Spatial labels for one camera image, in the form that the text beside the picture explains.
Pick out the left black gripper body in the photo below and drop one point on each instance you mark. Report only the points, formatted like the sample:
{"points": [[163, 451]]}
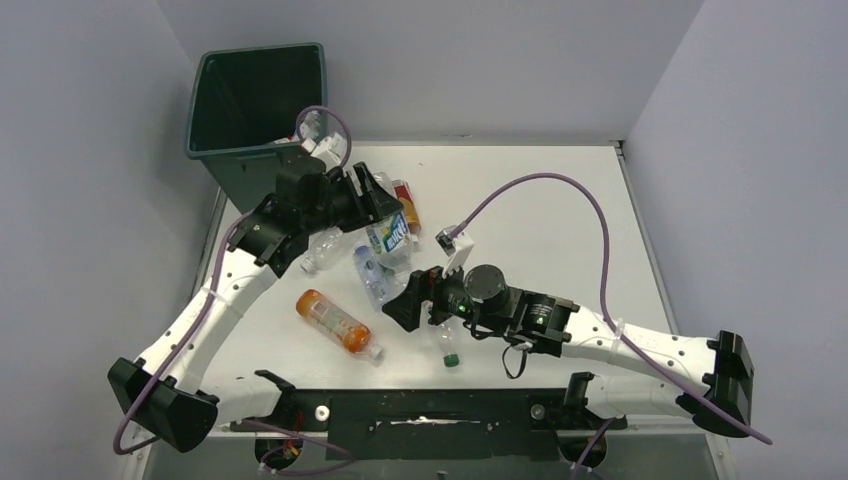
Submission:
{"points": [[347, 207]]}

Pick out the red gold label bottle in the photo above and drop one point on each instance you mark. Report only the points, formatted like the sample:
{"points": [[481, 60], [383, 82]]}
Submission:
{"points": [[403, 193]]}

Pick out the blue tinted water bottle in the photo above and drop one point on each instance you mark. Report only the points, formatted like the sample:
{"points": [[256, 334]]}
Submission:
{"points": [[378, 287]]}

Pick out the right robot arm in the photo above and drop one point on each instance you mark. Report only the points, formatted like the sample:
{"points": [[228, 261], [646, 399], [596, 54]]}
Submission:
{"points": [[708, 380]]}

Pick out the clear unlabelled plastic bottle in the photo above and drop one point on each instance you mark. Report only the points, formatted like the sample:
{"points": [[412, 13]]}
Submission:
{"points": [[326, 249]]}

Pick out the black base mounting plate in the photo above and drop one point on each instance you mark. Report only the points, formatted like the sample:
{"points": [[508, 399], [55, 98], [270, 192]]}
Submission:
{"points": [[457, 424]]}

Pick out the green label green cap bottle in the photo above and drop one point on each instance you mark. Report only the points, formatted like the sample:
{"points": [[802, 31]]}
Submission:
{"points": [[444, 338]]}

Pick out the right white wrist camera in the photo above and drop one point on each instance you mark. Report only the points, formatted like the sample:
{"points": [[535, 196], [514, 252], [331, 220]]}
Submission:
{"points": [[457, 246]]}

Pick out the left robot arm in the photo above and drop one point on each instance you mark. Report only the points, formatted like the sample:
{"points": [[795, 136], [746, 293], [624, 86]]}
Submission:
{"points": [[160, 391]]}

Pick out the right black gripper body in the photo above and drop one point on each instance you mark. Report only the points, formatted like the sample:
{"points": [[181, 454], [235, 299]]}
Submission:
{"points": [[449, 296]]}

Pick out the dark green plastic bin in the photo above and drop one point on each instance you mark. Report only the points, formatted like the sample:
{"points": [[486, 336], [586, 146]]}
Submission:
{"points": [[243, 110]]}

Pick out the orange juice bottle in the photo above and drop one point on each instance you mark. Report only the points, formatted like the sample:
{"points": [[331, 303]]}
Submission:
{"points": [[351, 334]]}

